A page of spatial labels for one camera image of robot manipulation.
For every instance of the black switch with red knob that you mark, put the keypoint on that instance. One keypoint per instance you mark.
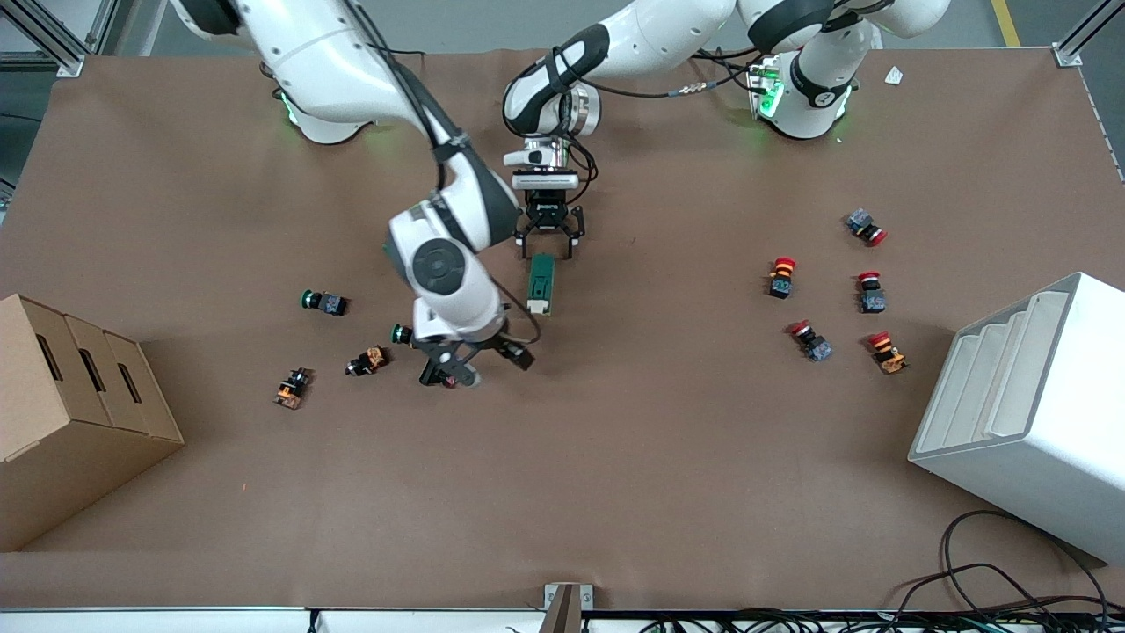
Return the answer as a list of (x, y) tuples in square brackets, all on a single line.
[(429, 376)]

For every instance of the red mushroom button grey block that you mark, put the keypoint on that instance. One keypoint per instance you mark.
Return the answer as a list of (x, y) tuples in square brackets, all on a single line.
[(810, 341), (871, 292), (867, 227)]

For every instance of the white stepped rack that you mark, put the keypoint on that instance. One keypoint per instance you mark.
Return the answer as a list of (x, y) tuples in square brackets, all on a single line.
[(1037, 440)]

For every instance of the brown table cover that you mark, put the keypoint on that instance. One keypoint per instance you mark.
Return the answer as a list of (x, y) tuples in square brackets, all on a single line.
[(615, 457)]

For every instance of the white table edge rail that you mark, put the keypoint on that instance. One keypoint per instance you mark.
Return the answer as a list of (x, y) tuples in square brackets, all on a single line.
[(176, 620)]

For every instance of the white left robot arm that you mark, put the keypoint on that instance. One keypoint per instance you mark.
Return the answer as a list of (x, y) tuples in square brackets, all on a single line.
[(668, 35)]

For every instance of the black push button orange block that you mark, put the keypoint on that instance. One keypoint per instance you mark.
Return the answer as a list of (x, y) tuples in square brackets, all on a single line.
[(367, 360), (293, 388)]

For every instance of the white paper scrap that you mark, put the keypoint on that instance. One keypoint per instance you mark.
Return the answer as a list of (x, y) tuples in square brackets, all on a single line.
[(894, 76)]

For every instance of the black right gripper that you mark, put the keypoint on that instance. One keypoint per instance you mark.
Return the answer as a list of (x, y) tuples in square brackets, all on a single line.
[(497, 344)]

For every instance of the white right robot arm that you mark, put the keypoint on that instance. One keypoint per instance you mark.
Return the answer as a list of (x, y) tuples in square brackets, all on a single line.
[(439, 268)]

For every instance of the red mushroom button orange block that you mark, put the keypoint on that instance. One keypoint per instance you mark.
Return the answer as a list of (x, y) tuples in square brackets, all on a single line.
[(781, 277), (887, 352)]

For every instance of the green load switch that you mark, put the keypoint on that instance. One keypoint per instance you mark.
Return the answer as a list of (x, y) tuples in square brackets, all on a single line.
[(541, 286)]

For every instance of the brown cardboard box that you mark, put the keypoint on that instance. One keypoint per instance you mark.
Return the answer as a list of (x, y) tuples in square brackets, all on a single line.
[(79, 448)]

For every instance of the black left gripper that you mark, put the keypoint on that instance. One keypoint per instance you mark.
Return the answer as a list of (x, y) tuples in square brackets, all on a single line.
[(547, 214)]

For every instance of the aluminium frame profile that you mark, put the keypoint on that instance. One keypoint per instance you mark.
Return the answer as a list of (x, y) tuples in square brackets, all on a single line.
[(1068, 54), (53, 48)]

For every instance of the grey metal bracket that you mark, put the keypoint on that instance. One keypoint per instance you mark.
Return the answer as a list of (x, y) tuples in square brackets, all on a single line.
[(567, 602)]

